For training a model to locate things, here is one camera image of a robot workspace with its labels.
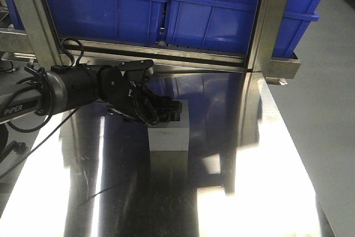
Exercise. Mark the blue plastic bin upper right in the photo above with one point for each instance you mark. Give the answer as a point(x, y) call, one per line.
point(226, 25)

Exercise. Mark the stainless steel shelf frame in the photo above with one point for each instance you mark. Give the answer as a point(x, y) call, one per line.
point(39, 40)

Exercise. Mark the black office chair base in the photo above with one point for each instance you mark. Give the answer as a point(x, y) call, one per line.
point(14, 146)

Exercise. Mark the blue bin with clothes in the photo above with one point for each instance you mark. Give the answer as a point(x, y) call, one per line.
point(136, 21)

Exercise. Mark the gray hollow cube base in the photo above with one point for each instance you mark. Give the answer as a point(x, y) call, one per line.
point(172, 136)

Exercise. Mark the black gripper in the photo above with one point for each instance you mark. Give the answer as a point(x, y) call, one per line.
point(121, 92)

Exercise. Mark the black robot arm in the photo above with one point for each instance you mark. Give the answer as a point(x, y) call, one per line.
point(58, 90)

